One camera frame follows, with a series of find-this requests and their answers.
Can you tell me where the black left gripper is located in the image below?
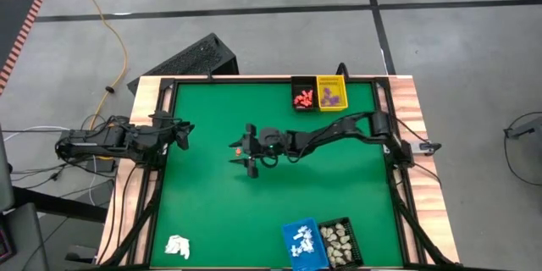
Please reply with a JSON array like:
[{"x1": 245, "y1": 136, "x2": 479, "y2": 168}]
[{"x1": 145, "y1": 108, "x2": 196, "y2": 152}]

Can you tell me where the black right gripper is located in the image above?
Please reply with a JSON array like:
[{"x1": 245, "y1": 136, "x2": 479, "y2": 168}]
[{"x1": 228, "y1": 123, "x2": 294, "y2": 180}]

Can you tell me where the blue plastic basket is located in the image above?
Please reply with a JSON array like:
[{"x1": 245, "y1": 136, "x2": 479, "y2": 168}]
[{"x1": 281, "y1": 218, "x2": 328, "y2": 271}]

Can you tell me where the black plastic basket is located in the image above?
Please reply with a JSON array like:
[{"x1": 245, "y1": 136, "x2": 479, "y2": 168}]
[
  {"x1": 318, "y1": 217, "x2": 365, "y2": 270},
  {"x1": 290, "y1": 75, "x2": 318, "y2": 113}
]

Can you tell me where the green table mat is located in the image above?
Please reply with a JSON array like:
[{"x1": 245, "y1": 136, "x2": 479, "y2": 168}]
[{"x1": 150, "y1": 82, "x2": 403, "y2": 268}]

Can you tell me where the crumpled white paper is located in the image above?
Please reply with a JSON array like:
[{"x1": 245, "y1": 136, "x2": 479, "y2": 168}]
[{"x1": 163, "y1": 234, "x2": 191, "y2": 261}]

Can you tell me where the yellow plastic basket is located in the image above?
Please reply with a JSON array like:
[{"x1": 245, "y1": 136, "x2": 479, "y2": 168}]
[{"x1": 316, "y1": 75, "x2": 349, "y2": 113}]

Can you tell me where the black floor beam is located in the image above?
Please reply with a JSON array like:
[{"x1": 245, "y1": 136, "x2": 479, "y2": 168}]
[{"x1": 12, "y1": 185, "x2": 109, "y2": 224}]

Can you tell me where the grey monitor panel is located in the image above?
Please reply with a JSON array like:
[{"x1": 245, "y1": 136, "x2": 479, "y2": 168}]
[{"x1": 0, "y1": 126, "x2": 16, "y2": 213}]

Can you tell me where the black orange striped floor mat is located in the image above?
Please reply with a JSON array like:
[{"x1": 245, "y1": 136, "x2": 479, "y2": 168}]
[{"x1": 0, "y1": 0, "x2": 45, "y2": 94}]

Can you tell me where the yellow floor cable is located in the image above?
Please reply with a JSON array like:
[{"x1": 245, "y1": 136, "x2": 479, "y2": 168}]
[{"x1": 66, "y1": 0, "x2": 129, "y2": 130}]

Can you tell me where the silver metal bracket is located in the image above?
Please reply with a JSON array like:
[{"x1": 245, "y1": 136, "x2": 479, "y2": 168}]
[{"x1": 382, "y1": 140, "x2": 442, "y2": 156}]

